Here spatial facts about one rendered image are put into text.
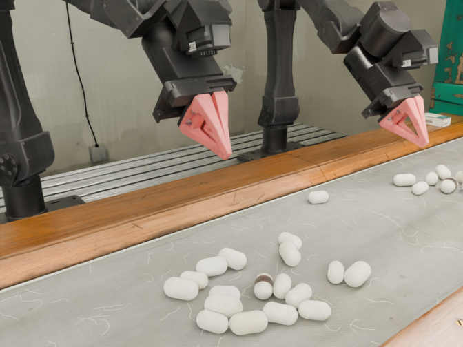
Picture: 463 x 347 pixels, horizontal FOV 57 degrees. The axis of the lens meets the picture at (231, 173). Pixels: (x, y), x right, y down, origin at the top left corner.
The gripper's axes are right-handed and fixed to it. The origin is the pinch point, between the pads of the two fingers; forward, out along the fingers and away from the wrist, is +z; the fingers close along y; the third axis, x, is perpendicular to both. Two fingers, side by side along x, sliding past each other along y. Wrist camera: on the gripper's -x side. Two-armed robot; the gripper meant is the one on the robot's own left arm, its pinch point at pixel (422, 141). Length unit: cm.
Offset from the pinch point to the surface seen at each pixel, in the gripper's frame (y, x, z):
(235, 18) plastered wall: 115, 123, -163
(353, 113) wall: 126, 98, -61
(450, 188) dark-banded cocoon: 0.4, 1.3, 8.6
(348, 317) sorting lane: -36.0, -4.2, 16.4
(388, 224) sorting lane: -16.0, 2.0, 9.5
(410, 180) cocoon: -1.8, 4.8, 4.4
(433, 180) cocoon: 1.5, 3.5, 5.9
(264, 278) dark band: -40.2, -0.5, 9.3
